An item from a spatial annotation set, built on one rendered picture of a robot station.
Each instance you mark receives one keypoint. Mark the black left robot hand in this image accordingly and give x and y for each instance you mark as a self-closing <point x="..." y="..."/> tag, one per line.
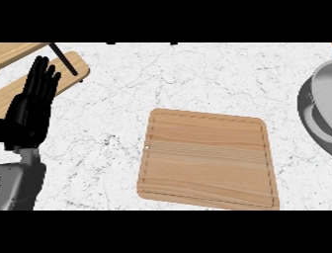
<point x="28" y="115"/>

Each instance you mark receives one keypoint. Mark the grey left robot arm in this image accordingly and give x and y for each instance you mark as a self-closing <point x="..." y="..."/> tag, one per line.
<point x="9" y="184"/>

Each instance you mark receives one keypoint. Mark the pale wooden shelf board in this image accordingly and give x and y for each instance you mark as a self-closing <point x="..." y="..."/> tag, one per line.
<point x="3" y="56"/>

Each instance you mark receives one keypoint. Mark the wooden cutting board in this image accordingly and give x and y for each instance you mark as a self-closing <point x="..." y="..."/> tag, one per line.
<point x="207" y="158"/>

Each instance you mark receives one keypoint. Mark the grey metal pot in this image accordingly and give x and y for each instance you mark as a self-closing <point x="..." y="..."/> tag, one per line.
<point x="330" y="99"/>

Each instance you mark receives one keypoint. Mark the thin black rod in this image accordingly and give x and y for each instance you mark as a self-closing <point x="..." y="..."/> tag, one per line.
<point x="64" y="60"/>

